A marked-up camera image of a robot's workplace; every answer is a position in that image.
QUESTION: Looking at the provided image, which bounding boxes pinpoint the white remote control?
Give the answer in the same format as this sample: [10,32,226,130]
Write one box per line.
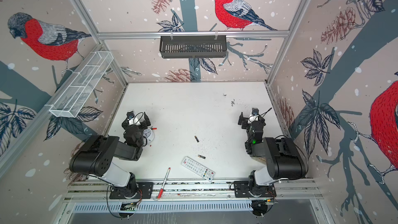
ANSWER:
[181,157,216,182]

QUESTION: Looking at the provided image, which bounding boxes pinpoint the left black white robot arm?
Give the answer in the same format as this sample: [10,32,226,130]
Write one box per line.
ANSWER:
[69,112,151,198]

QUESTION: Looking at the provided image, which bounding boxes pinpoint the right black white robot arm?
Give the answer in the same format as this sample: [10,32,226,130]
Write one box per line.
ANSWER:
[236,110,308,198]

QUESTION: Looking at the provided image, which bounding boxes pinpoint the black hanging basket shelf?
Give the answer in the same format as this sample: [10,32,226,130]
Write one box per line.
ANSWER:
[159,35,227,59]

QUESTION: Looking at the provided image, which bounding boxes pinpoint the left camera black cable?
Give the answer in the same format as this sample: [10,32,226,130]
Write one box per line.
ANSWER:
[133,111,146,125]

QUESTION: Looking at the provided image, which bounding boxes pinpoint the camera black cable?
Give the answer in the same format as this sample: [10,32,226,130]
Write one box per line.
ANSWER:
[133,111,146,125]
[258,107,273,119]

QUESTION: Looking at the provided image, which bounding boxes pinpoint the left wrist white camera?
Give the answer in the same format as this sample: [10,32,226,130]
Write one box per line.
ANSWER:
[126,111,140,125]

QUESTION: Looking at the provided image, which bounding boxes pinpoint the right camera black cable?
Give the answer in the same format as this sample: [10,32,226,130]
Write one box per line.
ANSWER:
[258,107,273,119]

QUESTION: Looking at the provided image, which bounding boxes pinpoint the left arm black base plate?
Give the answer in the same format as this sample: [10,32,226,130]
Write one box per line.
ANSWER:
[109,182,153,200]

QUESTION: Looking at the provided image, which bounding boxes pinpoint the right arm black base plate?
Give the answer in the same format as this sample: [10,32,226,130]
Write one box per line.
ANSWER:
[232,181,276,198]

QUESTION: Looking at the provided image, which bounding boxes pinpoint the white wire mesh shelf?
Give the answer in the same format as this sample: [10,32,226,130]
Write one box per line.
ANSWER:
[49,51,114,118]

